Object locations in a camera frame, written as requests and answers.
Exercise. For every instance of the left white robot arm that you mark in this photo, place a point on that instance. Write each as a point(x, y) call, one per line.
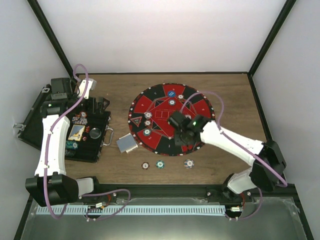
point(51, 185)

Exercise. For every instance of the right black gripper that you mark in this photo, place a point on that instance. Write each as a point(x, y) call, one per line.
point(179, 142)

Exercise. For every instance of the perforated light blue rail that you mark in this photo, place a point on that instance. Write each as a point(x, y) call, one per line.
point(145, 210)

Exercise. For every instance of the chips in case top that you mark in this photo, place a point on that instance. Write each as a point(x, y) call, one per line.
point(80, 119)

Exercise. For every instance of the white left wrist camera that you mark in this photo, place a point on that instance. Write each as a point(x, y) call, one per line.
point(85, 88)

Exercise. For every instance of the black poker chip case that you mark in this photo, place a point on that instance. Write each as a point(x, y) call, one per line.
point(89, 150)

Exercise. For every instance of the black front mounting rail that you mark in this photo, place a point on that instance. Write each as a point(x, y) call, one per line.
point(213, 193)

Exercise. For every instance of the card box in case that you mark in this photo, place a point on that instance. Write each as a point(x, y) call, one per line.
point(76, 133)

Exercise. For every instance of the teal chips in case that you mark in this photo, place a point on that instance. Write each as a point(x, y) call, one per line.
point(70, 148)

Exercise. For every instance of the teal chip seat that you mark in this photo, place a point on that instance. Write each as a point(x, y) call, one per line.
point(172, 102)

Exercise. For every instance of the blue small blind button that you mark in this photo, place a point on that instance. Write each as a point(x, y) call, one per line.
point(171, 93)

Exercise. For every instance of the clear dealer button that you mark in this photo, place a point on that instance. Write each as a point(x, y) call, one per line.
point(95, 133)

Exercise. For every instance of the round red black poker mat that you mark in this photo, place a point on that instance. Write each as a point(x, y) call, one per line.
point(155, 100)

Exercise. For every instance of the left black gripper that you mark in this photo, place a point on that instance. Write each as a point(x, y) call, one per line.
point(92, 109)

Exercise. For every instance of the blue white chip seat three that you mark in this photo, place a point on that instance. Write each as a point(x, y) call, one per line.
point(148, 115)

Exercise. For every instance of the teal chip seat two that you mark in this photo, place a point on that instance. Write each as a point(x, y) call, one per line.
point(146, 132)

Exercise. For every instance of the triangular all in marker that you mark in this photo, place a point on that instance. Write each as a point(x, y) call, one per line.
point(136, 120)

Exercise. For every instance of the teal chip stack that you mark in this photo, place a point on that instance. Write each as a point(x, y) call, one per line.
point(160, 164)

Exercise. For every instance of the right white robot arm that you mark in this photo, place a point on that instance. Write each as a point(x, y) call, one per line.
point(265, 159)

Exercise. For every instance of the blue orange chip stack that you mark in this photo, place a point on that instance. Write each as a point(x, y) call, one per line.
point(189, 163)

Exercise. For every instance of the brown 100 chip stack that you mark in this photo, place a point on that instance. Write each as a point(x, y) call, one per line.
point(145, 165)

